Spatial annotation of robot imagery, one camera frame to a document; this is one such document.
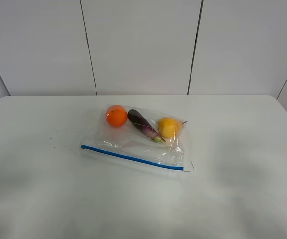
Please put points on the purple eggplant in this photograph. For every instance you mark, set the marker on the purple eggplant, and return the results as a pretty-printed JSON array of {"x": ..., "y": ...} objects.
[{"x": 142, "y": 125}]

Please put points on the yellow pear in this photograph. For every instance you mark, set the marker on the yellow pear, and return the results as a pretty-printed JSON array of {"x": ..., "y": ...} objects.
[{"x": 169, "y": 127}]

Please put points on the orange fruit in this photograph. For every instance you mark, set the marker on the orange fruit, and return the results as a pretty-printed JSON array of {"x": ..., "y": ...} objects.
[{"x": 116, "y": 116}]

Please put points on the clear zip bag blue seal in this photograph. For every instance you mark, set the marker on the clear zip bag blue seal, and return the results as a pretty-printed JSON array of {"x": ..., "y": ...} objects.
[{"x": 127, "y": 143}]

